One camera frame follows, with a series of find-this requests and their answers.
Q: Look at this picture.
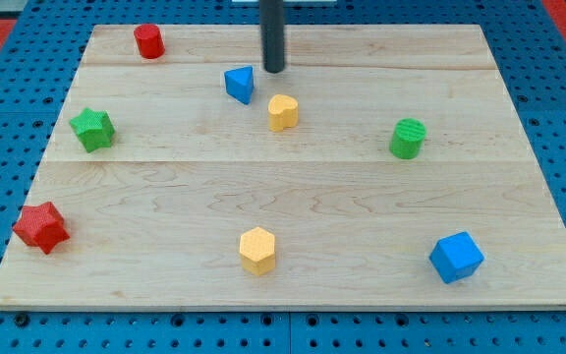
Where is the green star block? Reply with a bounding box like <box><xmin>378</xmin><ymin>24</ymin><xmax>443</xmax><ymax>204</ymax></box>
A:
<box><xmin>69</xmin><ymin>108</ymin><xmax>115</xmax><ymax>152</ymax></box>

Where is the red star block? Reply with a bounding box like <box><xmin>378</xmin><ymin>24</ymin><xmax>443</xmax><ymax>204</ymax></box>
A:
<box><xmin>12</xmin><ymin>202</ymin><xmax>70</xmax><ymax>255</ymax></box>

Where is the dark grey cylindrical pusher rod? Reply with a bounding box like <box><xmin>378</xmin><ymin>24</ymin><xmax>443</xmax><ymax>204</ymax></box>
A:
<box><xmin>259</xmin><ymin>0</ymin><xmax>286</xmax><ymax>74</ymax></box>

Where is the red cylinder block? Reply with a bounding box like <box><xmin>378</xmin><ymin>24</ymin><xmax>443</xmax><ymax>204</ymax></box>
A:
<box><xmin>134</xmin><ymin>24</ymin><xmax>165</xmax><ymax>59</ymax></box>

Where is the yellow hexagon block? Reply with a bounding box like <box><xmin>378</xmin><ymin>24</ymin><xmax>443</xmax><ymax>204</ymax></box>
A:
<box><xmin>239</xmin><ymin>227</ymin><xmax>276</xmax><ymax>276</ymax></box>

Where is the light wooden board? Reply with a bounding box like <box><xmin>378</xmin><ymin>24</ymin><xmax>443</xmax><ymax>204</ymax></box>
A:
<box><xmin>0</xmin><ymin>25</ymin><xmax>566</xmax><ymax>312</ymax></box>

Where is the yellow heart block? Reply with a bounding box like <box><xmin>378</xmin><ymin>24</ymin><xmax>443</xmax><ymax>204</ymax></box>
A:
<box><xmin>267</xmin><ymin>94</ymin><xmax>299</xmax><ymax>132</ymax></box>

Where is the green cylinder block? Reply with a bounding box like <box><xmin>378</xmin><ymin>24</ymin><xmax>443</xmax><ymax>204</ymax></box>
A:
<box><xmin>389</xmin><ymin>118</ymin><xmax>426</xmax><ymax>159</ymax></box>

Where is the blue cube block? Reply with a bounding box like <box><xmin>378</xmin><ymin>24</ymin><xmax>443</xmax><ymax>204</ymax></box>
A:
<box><xmin>428</xmin><ymin>231</ymin><xmax>485</xmax><ymax>284</ymax></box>

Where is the blue triangle block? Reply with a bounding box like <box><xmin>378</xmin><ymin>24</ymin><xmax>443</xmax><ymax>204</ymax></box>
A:
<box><xmin>224</xmin><ymin>66</ymin><xmax>254</xmax><ymax>105</ymax></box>

